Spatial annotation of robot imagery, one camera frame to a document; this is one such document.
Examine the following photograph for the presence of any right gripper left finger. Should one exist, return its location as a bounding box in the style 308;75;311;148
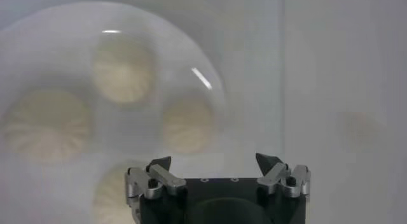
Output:
124;156;188;209

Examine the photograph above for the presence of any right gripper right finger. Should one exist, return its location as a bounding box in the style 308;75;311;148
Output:
256;153;312;199

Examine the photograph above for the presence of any white steamed baozi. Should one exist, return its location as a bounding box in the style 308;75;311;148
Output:
2;90;92;165
162;97;219;155
92;37;156;105
92;163;144;224

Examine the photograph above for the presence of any white round plate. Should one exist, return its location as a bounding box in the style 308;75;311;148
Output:
0;1;228;224

